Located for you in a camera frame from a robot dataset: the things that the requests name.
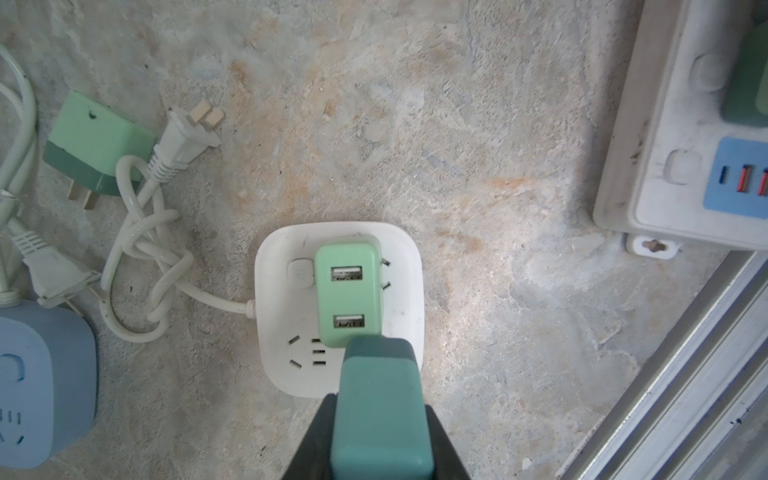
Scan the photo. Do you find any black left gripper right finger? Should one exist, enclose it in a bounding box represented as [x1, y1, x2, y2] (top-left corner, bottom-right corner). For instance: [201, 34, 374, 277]
[425, 405, 470, 480]

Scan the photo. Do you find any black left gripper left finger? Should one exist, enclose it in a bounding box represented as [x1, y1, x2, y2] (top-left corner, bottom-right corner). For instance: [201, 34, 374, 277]
[282, 394, 337, 480]

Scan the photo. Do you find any teal plug adapter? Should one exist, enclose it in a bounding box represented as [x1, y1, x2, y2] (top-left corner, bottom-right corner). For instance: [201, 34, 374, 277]
[330, 336, 434, 479]

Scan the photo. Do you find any blue square power socket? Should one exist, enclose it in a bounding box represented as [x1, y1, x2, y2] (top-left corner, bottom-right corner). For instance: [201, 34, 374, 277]
[1, 300, 98, 469]

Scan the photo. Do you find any white multicolour power strip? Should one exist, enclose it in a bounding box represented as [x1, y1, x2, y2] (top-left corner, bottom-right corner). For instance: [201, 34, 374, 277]
[593, 1, 767, 260]

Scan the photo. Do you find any green plug adapter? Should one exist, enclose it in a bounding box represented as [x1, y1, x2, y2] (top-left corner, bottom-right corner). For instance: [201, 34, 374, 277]
[43, 91, 157, 210]

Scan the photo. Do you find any white square power socket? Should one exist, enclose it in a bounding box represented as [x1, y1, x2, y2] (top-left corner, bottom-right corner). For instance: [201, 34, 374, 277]
[250, 221, 425, 399]

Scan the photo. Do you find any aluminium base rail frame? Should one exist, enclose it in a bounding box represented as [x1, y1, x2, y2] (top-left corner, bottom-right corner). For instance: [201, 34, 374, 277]
[562, 251, 767, 479]

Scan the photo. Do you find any white cable of blue socket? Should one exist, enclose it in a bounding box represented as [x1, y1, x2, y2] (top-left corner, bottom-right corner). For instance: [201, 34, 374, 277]
[0, 44, 102, 310]

